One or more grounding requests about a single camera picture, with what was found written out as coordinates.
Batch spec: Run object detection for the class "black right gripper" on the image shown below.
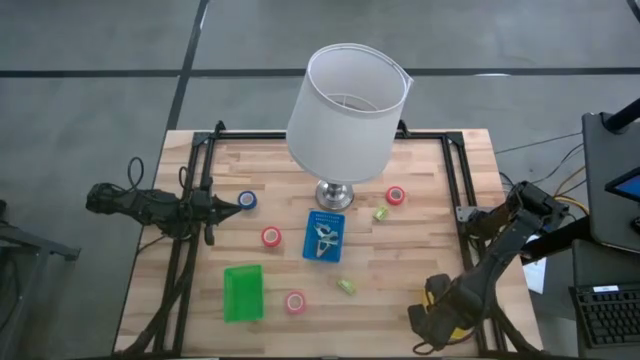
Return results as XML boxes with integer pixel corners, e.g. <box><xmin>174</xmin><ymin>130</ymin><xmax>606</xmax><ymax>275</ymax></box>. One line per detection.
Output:
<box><xmin>407</xmin><ymin>273</ymin><xmax>481</xmax><ymax>351</ymax></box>

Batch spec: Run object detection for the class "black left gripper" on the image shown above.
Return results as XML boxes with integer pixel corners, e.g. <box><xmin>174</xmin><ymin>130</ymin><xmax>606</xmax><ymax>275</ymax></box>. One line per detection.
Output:
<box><xmin>188</xmin><ymin>177</ymin><xmax>244</xmax><ymax>246</ymax></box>

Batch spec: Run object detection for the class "red tape roll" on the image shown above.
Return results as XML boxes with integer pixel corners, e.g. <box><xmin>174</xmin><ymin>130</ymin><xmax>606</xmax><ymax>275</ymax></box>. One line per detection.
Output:
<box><xmin>385</xmin><ymin>185</ymin><xmax>406</xmax><ymax>207</ymax></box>
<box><xmin>260</xmin><ymin>226</ymin><xmax>283</xmax><ymax>249</ymax></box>

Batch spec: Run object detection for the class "blue tape roll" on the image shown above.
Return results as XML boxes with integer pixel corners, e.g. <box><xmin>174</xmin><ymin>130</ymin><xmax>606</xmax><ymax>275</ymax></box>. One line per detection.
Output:
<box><xmin>236</xmin><ymin>190</ymin><xmax>258</xmax><ymax>211</ymax></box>

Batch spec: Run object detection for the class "pink tape roll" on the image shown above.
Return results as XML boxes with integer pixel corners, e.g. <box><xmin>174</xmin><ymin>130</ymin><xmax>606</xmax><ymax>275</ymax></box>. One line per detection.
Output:
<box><xmin>284</xmin><ymin>291</ymin><xmax>308</xmax><ymax>316</ymax></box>

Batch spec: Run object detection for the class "yellow plastic basket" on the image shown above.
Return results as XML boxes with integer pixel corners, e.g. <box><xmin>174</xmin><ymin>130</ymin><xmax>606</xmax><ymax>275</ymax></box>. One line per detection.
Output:
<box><xmin>422</xmin><ymin>287</ymin><xmax>474</xmax><ymax>344</ymax></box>

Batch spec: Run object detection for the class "green plastic basket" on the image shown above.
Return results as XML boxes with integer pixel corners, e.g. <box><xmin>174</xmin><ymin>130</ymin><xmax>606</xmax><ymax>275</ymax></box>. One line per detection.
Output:
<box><xmin>222</xmin><ymin>264</ymin><xmax>265</xmax><ymax>324</ymax></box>

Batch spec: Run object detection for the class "blue plastic basket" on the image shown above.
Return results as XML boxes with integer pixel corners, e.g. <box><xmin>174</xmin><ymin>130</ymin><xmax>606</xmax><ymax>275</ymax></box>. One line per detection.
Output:
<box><xmin>301</xmin><ymin>210</ymin><xmax>347</xmax><ymax>264</ymax></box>

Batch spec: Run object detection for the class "white paper sheet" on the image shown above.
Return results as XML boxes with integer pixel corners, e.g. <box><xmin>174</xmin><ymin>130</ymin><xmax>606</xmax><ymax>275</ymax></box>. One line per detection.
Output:
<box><xmin>522</xmin><ymin>257</ymin><xmax>547</xmax><ymax>295</ymax></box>

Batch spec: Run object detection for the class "white shade table lamp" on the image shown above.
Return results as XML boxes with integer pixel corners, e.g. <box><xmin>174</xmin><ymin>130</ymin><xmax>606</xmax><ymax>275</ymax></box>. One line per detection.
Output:
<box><xmin>285</xmin><ymin>42</ymin><xmax>415</xmax><ymax>212</ymax></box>

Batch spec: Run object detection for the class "black keyboard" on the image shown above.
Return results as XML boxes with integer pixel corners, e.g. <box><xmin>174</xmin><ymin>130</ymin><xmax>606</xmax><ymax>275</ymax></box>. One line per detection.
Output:
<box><xmin>568</xmin><ymin>282</ymin><xmax>640</xmax><ymax>350</ymax></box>

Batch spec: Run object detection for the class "black tablet blue screen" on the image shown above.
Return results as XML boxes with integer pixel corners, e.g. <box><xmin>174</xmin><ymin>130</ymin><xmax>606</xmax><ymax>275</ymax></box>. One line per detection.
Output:
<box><xmin>604</xmin><ymin>167</ymin><xmax>640</xmax><ymax>204</ymax></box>

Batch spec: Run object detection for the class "black aluminium table frame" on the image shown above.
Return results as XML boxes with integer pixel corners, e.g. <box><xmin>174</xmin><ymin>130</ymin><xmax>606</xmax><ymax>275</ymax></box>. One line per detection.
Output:
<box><xmin>114</xmin><ymin>119</ymin><xmax>546</xmax><ymax>359</ymax></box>

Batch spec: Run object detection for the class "black cable loop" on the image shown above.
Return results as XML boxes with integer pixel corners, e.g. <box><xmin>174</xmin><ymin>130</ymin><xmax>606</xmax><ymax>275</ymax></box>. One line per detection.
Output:
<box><xmin>126</xmin><ymin>156</ymin><xmax>146</xmax><ymax>190</ymax></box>

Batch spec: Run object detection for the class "grey metal bracket plate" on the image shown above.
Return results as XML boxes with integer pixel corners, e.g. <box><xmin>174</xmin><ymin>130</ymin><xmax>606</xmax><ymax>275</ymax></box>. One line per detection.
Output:
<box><xmin>455</xmin><ymin>205</ymin><xmax>484</xmax><ymax>223</ymax></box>

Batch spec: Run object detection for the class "yellow cable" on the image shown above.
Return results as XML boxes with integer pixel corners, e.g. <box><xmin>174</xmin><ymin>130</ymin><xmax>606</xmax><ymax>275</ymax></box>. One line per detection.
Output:
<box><xmin>549</xmin><ymin>164</ymin><xmax>591</xmax><ymax>216</ymax></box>

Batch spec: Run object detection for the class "long black floor cable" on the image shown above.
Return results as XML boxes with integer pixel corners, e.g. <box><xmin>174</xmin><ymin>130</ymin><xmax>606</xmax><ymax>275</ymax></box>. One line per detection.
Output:
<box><xmin>494</xmin><ymin>130</ymin><xmax>584</xmax><ymax>155</ymax></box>

